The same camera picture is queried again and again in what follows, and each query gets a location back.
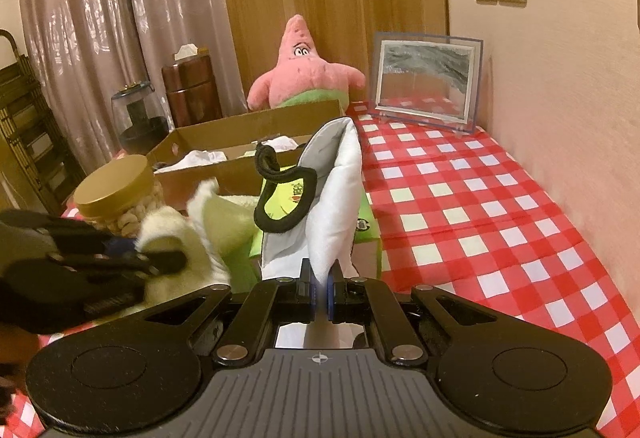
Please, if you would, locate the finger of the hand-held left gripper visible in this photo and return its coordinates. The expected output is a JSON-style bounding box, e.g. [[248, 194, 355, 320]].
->
[[47, 249, 188, 279], [30, 213, 143, 255]]

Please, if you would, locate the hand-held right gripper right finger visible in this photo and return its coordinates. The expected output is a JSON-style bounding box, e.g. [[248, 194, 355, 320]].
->
[[325, 260, 538, 366]]

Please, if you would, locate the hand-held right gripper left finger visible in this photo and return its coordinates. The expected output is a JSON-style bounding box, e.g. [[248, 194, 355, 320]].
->
[[102, 260, 318, 366]]

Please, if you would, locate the cream towel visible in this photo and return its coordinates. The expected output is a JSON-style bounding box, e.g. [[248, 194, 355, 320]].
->
[[137, 178, 263, 306]]

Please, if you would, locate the large white cloth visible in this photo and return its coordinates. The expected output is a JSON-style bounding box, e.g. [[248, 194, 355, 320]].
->
[[260, 117, 363, 281]]

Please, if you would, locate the small white cloth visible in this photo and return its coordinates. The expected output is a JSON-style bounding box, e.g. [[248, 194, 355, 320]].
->
[[172, 150, 228, 171]]

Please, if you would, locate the cardboard box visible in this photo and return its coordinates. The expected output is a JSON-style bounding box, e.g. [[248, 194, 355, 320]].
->
[[147, 98, 351, 211]]

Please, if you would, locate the gold-lidded cashew jar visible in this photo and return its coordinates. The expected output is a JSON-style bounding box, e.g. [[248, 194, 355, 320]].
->
[[73, 154, 166, 239]]

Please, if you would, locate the dark glass pot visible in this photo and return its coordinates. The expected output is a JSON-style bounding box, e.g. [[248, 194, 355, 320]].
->
[[111, 80, 173, 153]]

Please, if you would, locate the wooden rack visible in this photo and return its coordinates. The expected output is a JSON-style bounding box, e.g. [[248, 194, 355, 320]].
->
[[0, 30, 86, 213]]

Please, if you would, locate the red checked tablecloth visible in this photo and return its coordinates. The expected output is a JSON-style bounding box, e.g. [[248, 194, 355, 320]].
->
[[0, 100, 640, 438]]

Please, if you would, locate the brown cylindrical container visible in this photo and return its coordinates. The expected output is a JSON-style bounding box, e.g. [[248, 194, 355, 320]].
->
[[161, 54, 223, 129]]

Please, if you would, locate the pink starfish plush toy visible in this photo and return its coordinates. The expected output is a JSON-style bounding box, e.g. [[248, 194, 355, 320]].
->
[[246, 14, 367, 111]]

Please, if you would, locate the shiny beige curtain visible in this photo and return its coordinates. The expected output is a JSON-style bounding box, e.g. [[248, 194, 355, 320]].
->
[[15, 0, 236, 159]]

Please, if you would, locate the sand art picture frame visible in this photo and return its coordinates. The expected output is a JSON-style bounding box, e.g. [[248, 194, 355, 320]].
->
[[368, 32, 485, 136]]

